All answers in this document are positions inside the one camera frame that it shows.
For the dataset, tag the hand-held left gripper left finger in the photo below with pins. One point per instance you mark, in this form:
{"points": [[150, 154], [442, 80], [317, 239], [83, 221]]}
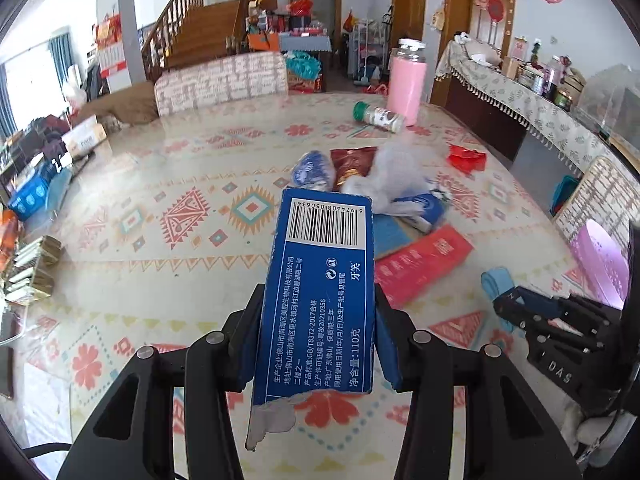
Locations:
{"points": [[245, 350]]}

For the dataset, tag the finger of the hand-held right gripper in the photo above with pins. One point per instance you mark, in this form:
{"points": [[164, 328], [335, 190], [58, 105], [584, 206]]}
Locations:
{"points": [[497, 284], [547, 302]]}

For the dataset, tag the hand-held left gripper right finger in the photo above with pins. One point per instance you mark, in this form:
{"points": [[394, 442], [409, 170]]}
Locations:
{"points": [[390, 355]]}

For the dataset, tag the pink plastic wastebasket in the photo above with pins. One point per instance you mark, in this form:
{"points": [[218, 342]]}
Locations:
{"points": [[597, 260]]}

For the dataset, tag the long red box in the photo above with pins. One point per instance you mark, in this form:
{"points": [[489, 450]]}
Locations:
{"points": [[425, 266]]}

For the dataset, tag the blue toothpaste box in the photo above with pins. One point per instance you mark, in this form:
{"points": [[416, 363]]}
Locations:
{"points": [[320, 290]]}

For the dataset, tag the blue and white packet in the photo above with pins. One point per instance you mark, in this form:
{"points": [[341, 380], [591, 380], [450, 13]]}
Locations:
{"points": [[421, 208]]}

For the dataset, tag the clear plastic bag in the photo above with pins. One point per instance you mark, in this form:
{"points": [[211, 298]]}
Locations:
{"points": [[397, 167]]}

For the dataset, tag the dark red snack packet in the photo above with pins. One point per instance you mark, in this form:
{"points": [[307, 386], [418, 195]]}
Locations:
{"points": [[352, 162]]}

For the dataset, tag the blue snack packet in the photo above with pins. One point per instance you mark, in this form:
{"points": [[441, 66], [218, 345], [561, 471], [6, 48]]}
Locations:
{"points": [[312, 170]]}

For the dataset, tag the person's right hand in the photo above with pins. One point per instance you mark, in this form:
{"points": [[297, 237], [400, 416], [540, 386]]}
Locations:
{"points": [[592, 430]]}

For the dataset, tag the patterned tablecloth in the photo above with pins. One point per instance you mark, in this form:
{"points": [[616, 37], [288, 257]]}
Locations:
{"points": [[175, 270]]}

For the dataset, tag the teal cloth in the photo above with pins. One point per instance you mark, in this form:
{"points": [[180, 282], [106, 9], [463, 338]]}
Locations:
{"points": [[390, 236]]}

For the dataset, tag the patterned chair back right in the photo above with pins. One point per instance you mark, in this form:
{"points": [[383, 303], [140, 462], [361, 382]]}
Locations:
{"points": [[605, 195]]}

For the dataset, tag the patterned chair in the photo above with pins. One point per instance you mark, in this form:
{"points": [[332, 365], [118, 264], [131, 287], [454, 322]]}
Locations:
{"points": [[220, 82], [605, 195]]}

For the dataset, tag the red plastic wrapper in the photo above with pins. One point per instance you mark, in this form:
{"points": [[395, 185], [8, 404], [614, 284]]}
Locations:
{"points": [[467, 157]]}

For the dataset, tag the dark wooden sideboard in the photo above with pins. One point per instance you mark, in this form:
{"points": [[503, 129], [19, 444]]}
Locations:
{"points": [[480, 117]]}

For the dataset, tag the floral fringed sideboard cloth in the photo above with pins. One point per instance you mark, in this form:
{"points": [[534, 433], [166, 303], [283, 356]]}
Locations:
{"points": [[515, 97]]}

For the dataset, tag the spice jar with green cap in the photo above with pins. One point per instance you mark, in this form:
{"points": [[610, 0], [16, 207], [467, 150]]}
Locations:
{"points": [[382, 118]]}

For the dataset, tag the clear plastic bottle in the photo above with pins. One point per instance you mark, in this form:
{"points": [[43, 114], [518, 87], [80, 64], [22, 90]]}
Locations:
{"points": [[552, 77]]}

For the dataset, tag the mesh food cover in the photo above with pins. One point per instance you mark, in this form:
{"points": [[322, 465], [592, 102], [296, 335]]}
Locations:
{"points": [[607, 95]]}

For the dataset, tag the pink thermos bottle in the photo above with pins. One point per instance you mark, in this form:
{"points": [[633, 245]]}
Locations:
{"points": [[406, 85]]}

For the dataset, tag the stack of gold packets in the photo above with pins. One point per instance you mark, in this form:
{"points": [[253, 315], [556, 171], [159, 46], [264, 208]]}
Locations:
{"points": [[32, 270]]}

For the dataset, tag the blue carton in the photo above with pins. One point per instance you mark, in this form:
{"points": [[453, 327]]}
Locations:
{"points": [[30, 197]]}

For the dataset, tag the metal rack shelf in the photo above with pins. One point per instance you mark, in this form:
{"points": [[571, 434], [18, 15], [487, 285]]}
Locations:
{"points": [[370, 52]]}

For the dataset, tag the white cardboard box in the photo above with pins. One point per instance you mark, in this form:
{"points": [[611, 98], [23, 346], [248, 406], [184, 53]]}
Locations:
{"points": [[85, 137]]}

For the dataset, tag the red door decoration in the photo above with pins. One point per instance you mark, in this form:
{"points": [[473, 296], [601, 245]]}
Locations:
{"points": [[490, 5]]}

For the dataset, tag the teal bag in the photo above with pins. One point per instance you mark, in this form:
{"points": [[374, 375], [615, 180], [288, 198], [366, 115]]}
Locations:
{"points": [[302, 65]]}

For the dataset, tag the dark hanging clothing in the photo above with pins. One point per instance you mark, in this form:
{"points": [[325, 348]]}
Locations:
{"points": [[96, 77]]}

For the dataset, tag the white plastic bag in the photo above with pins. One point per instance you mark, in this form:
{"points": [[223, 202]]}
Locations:
{"points": [[75, 87]]}

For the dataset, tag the goods table with checked cloth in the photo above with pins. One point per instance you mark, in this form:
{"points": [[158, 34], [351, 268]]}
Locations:
{"points": [[300, 35]]}

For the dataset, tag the grey door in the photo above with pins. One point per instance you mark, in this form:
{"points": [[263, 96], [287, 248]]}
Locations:
{"points": [[320, 10]]}

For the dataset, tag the wooden staircase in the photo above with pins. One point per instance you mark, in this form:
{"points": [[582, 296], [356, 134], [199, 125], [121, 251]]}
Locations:
{"points": [[200, 25]]}

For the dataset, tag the blue window curtain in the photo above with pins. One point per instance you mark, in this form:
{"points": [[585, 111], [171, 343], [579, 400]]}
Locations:
{"points": [[60, 55]]}

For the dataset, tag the red wall calendar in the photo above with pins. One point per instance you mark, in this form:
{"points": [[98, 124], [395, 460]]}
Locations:
{"points": [[111, 45]]}

